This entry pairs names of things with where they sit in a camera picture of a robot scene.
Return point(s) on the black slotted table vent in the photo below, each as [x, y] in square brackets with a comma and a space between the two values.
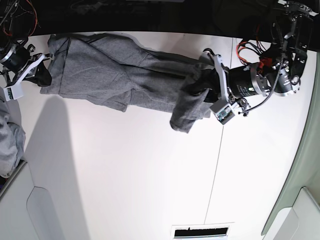
[214, 231]

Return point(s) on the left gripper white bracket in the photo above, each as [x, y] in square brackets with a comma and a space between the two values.
[213, 83]

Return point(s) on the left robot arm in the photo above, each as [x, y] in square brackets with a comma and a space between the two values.
[264, 71]

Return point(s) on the grey clothes pile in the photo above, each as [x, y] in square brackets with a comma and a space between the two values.
[12, 137]

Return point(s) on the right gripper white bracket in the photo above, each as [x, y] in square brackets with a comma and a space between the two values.
[18, 67]

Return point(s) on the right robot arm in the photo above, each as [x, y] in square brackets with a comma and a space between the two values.
[18, 22]

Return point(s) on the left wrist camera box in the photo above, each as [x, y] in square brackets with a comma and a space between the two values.
[223, 111]

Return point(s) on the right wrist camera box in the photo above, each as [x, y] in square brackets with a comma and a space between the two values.
[13, 92]

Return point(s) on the grey t-shirt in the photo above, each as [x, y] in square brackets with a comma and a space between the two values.
[113, 71]

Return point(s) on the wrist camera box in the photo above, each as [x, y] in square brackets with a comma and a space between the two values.
[13, 92]
[223, 111]

